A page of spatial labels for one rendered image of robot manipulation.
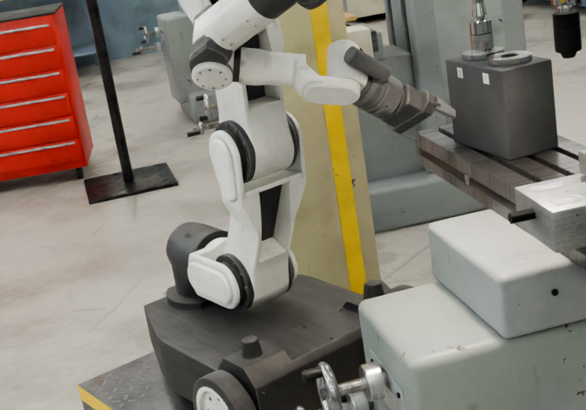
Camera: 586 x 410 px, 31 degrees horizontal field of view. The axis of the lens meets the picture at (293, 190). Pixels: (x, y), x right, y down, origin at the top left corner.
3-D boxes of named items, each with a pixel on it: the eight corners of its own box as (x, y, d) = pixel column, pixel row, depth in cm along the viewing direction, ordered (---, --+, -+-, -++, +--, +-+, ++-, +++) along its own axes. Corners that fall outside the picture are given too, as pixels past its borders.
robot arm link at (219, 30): (166, 71, 196) (241, 11, 182) (173, 19, 203) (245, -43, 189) (215, 97, 202) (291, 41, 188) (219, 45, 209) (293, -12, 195)
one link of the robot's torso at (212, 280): (191, 298, 257) (181, 249, 253) (256, 271, 268) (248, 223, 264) (237, 319, 241) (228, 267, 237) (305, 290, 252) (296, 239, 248)
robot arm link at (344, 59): (358, 119, 210) (316, 95, 204) (358, 77, 216) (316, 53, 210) (398, 92, 203) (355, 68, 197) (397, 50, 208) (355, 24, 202)
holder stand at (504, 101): (509, 161, 212) (500, 64, 206) (453, 142, 231) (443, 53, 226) (559, 147, 216) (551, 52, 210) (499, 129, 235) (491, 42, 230)
